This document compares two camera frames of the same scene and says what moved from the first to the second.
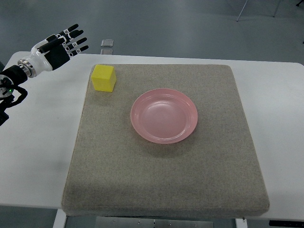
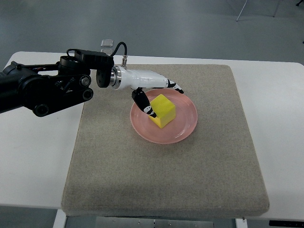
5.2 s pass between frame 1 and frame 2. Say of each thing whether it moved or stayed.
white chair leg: stayed
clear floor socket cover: stayed
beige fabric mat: stayed
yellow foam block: moved
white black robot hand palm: moved
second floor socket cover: stayed
